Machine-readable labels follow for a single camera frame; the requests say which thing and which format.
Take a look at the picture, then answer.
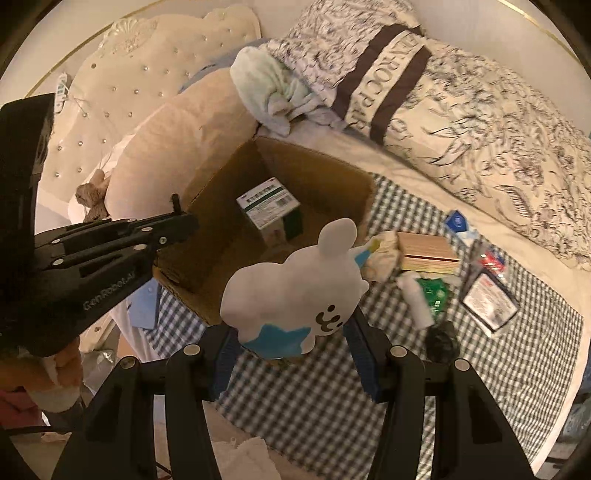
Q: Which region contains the person's left hand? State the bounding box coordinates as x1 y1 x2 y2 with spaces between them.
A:
0 339 85 391

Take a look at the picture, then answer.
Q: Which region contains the small brown plush toy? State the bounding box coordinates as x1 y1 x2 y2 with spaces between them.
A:
75 170 112 220

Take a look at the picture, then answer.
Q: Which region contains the light blue cloth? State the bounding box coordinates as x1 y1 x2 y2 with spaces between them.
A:
178 39 273 93

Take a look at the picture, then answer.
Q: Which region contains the beige pillow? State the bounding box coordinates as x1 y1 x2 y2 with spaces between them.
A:
105 69 257 222

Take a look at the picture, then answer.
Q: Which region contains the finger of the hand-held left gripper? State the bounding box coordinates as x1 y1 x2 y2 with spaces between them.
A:
34 244 161 278
34 195 201 254

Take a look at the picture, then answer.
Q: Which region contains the blue paper sheet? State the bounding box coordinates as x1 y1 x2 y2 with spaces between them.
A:
128 277 160 330

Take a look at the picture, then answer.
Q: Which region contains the cream tufted headboard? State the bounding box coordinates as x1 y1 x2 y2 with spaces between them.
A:
39 4 262 222

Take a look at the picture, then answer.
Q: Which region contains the checkered cloth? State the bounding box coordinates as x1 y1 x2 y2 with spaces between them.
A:
148 173 585 472

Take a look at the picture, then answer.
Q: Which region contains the crumpled cream cloth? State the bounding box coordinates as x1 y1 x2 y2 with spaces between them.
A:
362 230 402 282

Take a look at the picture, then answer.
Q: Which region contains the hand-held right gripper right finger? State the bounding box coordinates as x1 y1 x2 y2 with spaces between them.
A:
344 307 539 480

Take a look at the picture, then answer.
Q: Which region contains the brown cardboard box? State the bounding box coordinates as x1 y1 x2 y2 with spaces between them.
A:
152 137 377 326

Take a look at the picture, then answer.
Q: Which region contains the white bottle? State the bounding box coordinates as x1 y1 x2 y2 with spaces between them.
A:
396 271 435 329

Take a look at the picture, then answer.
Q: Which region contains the white and blue plush toy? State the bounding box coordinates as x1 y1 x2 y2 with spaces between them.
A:
219 218 370 361

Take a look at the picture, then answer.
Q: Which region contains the pale green towel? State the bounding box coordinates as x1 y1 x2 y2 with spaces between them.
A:
230 46 345 137

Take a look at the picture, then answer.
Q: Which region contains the floral cream duvet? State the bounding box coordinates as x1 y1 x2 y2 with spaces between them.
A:
268 0 591 273

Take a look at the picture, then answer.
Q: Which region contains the blue and white tissue packet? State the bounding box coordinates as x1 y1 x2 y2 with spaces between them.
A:
444 210 481 245

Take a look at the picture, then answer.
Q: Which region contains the tan striped box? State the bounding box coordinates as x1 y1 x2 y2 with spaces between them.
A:
397 232 460 274

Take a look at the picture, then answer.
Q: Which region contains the green and white carton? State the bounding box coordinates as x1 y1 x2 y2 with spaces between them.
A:
236 178 303 245

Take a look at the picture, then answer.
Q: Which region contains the black framed packet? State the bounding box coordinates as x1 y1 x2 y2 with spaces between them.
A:
462 272 520 334

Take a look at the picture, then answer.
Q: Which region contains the white power strip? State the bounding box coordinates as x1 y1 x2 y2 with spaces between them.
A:
54 74 70 112

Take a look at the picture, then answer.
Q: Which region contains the black plastic bag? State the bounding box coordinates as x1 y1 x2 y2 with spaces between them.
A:
425 320 460 365

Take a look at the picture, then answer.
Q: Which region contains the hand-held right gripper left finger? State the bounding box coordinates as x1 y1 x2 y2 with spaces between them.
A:
51 323 241 480

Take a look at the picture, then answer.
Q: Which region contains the green packet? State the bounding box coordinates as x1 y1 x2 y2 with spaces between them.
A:
416 277 451 319

